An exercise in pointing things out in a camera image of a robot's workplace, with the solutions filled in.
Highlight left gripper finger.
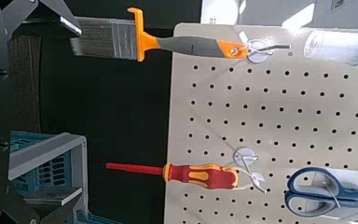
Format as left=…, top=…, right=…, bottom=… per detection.
left=0, top=0, right=83, bottom=40
left=0, top=186, right=84, bottom=224

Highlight metal hook with white disc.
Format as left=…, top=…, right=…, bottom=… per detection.
left=233, top=147, right=268, bottom=194
left=245, top=38, right=292, bottom=64

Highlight orange grey paint brush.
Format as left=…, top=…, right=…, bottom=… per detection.
left=69, top=7, right=250, bottom=63

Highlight red yellow screwdriver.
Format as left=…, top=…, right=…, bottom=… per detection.
left=105, top=161, right=241, bottom=190

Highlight beige metal pegboard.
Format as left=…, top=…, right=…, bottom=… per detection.
left=162, top=22, right=358, bottom=224

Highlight white zip tie loop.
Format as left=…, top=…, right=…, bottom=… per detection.
left=229, top=166, right=267, bottom=194

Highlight blue grey scissors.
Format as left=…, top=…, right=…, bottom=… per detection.
left=283, top=166, right=358, bottom=218

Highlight clear plastic cylinder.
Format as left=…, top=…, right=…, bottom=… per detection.
left=303, top=29, right=358, bottom=71

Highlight blue grey folding crate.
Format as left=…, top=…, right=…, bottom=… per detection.
left=7, top=130, right=122, bottom=224

